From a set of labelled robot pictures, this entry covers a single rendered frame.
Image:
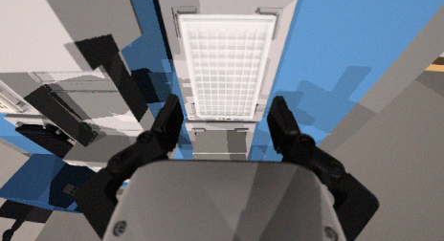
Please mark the blue bench mat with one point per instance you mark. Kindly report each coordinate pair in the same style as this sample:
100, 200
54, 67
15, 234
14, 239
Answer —
334, 52

